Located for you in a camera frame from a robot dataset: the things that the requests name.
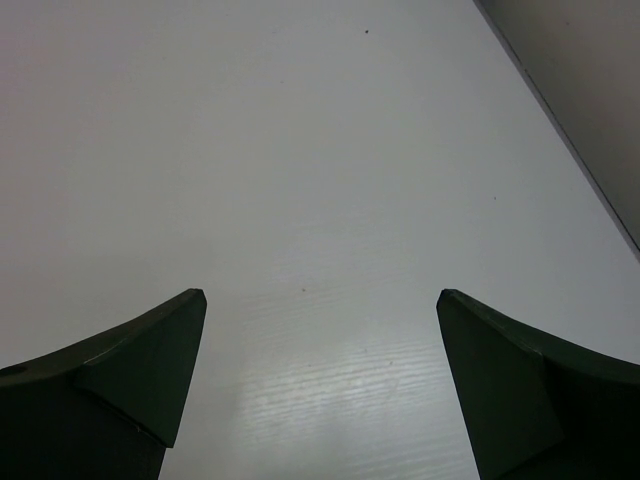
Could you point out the aluminium table edge rail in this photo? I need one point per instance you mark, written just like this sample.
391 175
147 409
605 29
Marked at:
581 59

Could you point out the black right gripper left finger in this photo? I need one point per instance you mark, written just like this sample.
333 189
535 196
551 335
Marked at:
107 407

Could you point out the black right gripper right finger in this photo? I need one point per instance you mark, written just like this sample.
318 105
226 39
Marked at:
536 406

